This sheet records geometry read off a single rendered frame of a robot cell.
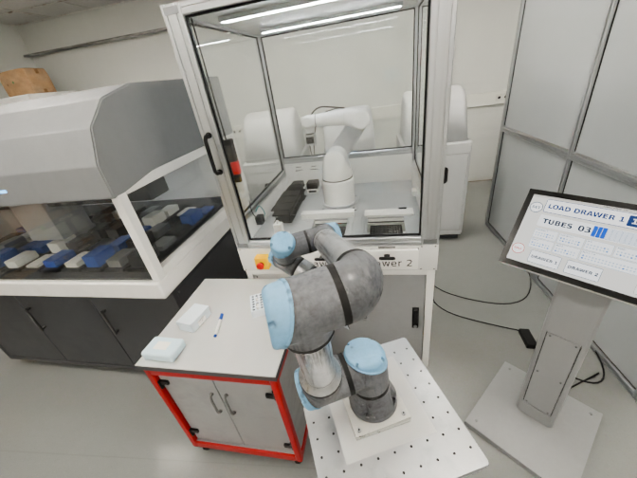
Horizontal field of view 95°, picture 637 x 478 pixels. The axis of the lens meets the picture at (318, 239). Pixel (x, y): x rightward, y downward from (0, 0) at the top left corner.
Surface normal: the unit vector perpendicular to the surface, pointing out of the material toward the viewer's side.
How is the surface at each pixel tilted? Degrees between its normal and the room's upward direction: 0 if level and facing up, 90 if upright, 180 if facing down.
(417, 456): 0
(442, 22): 90
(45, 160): 69
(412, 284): 90
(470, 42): 90
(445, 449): 0
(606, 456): 0
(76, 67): 90
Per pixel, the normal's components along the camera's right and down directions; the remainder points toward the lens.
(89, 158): -0.22, 0.17
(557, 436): -0.07, -0.84
